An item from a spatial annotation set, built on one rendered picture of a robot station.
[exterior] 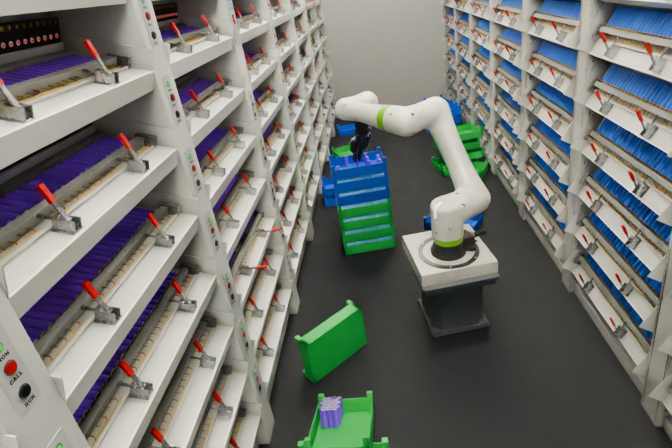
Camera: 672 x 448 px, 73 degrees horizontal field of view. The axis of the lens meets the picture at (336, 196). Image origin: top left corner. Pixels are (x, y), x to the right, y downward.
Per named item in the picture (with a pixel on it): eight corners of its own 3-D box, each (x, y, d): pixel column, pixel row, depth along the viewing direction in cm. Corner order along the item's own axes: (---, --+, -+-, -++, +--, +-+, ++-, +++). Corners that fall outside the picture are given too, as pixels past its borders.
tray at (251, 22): (268, 30, 236) (270, 1, 230) (238, 46, 181) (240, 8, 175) (229, 24, 236) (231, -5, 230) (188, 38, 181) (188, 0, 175)
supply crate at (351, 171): (381, 158, 266) (379, 146, 262) (387, 171, 247) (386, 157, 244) (330, 167, 265) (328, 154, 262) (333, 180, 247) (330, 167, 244)
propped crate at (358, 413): (320, 414, 170) (318, 393, 170) (374, 411, 168) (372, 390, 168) (306, 465, 141) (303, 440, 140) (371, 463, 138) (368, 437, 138)
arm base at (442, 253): (476, 231, 205) (476, 219, 203) (496, 247, 192) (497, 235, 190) (424, 247, 200) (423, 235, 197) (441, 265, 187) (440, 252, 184)
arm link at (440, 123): (501, 204, 191) (449, 88, 192) (475, 219, 184) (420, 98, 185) (480, 209, 203) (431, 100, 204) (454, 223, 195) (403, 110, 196)
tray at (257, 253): (274, 227, 205) (276, 208, 201) (240, 317, 150) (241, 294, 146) (230, 220, 205) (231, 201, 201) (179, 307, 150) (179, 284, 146)
